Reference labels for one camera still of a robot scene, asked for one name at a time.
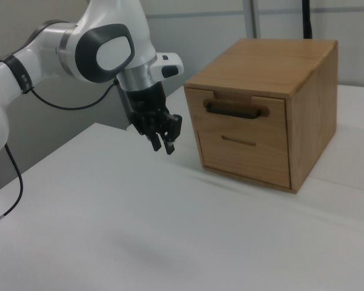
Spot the wooden drawer with slot pull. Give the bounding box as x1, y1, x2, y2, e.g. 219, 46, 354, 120
196, 129, 292, 189

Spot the black metal drawer handle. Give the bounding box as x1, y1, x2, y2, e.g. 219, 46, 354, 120
203, 101, 263, 120

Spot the wooden drawer with black handle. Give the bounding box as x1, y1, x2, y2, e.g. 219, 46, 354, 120
185, 87, 289, 147

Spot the black vertical pole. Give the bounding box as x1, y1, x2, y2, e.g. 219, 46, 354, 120
301, 0, 314, 40

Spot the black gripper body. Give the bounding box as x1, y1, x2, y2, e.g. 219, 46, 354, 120
120, 82, 171, 122

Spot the grey partition post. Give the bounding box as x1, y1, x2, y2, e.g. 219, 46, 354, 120
248, 0, 263, 39

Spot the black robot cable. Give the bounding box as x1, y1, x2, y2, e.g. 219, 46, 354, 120
0, 79, 120, 226

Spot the wooden two-drawer cabinet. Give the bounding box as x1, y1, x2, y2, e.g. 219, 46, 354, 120
183, 38, 339, 195

